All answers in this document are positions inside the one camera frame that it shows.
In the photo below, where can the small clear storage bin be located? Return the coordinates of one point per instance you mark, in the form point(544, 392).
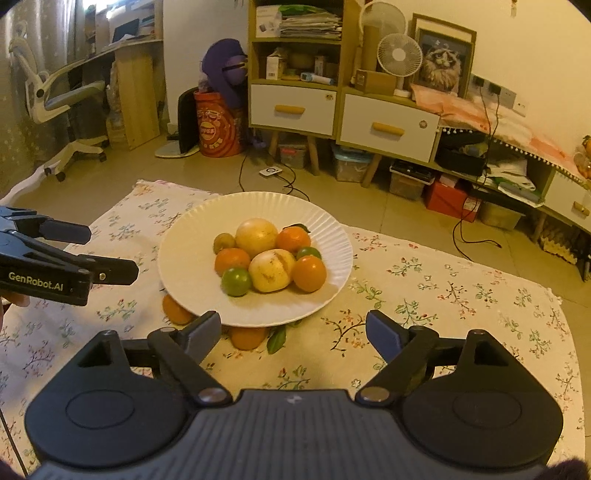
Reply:
point(293, 157)

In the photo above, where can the yellow egg tray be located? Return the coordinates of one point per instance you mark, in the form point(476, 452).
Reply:
point(561, 247)

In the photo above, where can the clear bin blue lid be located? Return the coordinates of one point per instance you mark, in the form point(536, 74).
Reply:
point(351, 168)

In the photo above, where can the wooden drawer cabinet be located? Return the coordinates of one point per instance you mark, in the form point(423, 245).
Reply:
point(371, 171)

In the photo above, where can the pink tasselled cover cloth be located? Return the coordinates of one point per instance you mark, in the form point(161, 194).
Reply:
point(508, 124)

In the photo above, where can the wooden desk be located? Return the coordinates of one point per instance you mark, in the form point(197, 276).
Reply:
point(134, 44)

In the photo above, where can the large smooth yellow round fruit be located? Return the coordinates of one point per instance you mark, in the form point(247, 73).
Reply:
point(256, 236)

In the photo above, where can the small yellow-green fruit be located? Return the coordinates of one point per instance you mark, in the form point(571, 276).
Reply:
point(223, 242)

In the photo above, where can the orange with green leaf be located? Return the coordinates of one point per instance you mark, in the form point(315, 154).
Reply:
point(248, 338)
point(293, 240)

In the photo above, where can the white box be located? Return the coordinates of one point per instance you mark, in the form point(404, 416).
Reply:
point(268, 21)

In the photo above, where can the dark laptop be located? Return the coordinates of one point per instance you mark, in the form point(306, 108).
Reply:
point(125, 31)

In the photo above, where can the small box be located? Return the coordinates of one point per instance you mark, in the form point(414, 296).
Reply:
point(320, 64)

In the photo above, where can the low wooden cabinet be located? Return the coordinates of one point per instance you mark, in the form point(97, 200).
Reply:
point(548, 180)

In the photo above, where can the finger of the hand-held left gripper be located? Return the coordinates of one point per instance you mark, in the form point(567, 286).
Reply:
point(64, 232)
point(115, 272)

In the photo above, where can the yellow round fruit brown scar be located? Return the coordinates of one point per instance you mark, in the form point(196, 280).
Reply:
point(271, 271)

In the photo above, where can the black bag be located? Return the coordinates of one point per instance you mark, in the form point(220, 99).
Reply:
point(459, 161)

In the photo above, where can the cardboard tube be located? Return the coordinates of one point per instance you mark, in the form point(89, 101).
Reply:
point(369, 46)

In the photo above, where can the grey wall socket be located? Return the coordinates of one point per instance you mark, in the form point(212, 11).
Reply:
point(509, 97)

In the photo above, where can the red box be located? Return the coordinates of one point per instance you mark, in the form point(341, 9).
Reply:
point(450, 201)

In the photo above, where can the white carton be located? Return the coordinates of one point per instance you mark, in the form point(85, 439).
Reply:
point(273, 67)

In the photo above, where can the stack of papers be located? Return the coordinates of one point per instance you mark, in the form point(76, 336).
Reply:
point(309, 25)

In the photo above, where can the purple plush toy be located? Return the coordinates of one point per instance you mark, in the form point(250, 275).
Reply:
point(226, 60)

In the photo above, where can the red patterned bag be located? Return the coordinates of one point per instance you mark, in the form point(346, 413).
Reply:
point(217, 129)

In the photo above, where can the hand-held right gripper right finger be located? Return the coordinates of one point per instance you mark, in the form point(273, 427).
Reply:
point(383, 337)

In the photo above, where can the patterned curtain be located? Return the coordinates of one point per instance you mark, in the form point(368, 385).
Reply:
point(46, 23)

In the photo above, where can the large white fan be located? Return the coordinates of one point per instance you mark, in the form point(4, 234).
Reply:
point(383, 16)

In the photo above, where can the white wall socket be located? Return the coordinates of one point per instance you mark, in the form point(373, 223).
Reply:
point(521, 108)

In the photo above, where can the white flat base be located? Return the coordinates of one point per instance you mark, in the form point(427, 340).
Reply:
point(168, 151)

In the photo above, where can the white thermometer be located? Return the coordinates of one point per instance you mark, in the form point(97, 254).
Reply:
point(318, 78)

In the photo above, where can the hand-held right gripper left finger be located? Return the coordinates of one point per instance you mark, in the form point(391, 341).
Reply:
point(203, 333)

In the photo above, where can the tall wooden shelf cabinet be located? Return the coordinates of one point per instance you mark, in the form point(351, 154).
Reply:
point(252, 55)

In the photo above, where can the green citrus fruit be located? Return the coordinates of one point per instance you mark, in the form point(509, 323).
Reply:
point(236, 282)
point(308, 253)

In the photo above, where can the clear bin dark lid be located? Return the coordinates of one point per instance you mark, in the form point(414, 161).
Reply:
point(408, 184)

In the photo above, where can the green bag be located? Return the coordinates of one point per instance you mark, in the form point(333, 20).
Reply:
point(295, 9)

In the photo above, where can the framed cat picture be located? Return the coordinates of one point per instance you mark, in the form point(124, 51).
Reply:
point(441, 60)

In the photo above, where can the white papers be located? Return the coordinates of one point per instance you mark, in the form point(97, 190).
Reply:
point(508, 170)

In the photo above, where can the floral tablecloth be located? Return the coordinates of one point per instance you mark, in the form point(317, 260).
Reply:
point(461, 300)

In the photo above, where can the cardboard box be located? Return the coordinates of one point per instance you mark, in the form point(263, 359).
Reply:
point(378, 83)

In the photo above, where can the white charger device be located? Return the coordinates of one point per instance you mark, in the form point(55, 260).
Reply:
point(271, 172)

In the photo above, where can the person's left hand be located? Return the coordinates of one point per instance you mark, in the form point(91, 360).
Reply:
point(16, 301)

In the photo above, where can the black board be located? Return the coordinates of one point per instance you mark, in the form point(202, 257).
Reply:
point(187, 122)

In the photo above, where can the small white desk fan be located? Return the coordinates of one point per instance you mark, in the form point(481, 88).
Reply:
point(399, 54)

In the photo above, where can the white office chair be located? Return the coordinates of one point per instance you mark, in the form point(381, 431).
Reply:
point(60, 99)

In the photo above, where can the white paper plate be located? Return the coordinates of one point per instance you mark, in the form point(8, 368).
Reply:
point(198, 230)

